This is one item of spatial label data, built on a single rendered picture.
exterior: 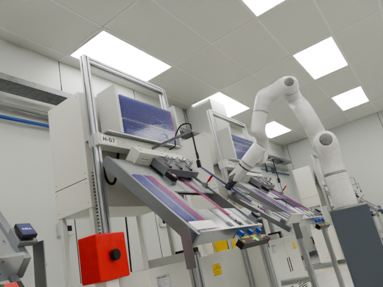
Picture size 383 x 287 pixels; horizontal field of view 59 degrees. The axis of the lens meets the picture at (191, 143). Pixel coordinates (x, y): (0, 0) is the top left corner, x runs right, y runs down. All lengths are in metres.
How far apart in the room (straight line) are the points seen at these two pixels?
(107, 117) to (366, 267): 1.60
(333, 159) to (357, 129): 7.67
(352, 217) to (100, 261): 1.23
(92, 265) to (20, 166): 2.23
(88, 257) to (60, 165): 1.03
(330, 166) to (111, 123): 1.26
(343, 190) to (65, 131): 1.63
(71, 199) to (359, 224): 1.55
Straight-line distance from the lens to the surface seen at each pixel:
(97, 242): 1.26
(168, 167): 2.04
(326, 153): 1.93
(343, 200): 1.94
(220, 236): 1.70
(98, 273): 1.26
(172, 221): 1.58
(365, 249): 1.91
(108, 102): 2.14
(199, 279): 1.49
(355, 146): 9.54
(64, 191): 2.17
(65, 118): 2.26
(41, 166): 3.51
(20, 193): 3.33
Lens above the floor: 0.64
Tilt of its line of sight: 18 degrees up
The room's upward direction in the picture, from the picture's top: 12 degrees counter-clockwise
